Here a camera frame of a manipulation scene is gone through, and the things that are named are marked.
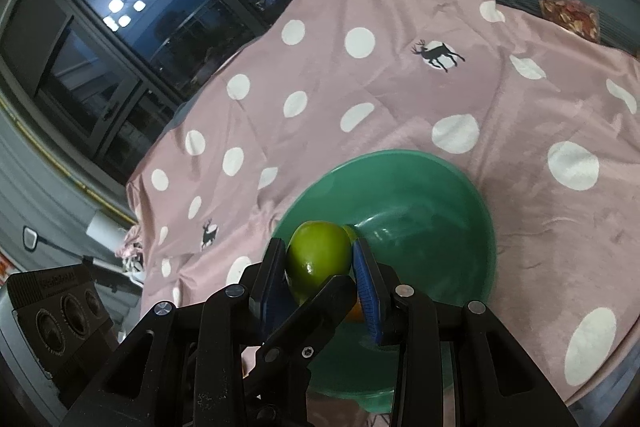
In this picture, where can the orange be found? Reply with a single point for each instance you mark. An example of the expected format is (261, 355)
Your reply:
(356, 313)

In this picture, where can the large green fruit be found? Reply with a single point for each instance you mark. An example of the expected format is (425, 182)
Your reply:
(317, 257)

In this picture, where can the dark window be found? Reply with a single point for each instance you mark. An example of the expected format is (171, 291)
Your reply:
(150, 32)

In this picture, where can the grey curtain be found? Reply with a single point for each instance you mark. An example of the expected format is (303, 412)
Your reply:
(45, 187)

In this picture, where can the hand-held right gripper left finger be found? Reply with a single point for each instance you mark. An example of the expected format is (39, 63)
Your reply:
(272, 302)

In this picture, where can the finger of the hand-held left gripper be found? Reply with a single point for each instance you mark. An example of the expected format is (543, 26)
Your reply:
(305, 337)

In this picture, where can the green bowl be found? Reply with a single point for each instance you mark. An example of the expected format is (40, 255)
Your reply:
(425, 217)

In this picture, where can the red snack packet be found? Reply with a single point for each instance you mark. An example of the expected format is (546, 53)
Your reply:
(570, 14)

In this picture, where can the pink polka dot blanket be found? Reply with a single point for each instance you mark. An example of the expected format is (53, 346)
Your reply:
(400, 107)

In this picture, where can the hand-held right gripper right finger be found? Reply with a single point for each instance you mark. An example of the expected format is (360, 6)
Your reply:
(365, 292)

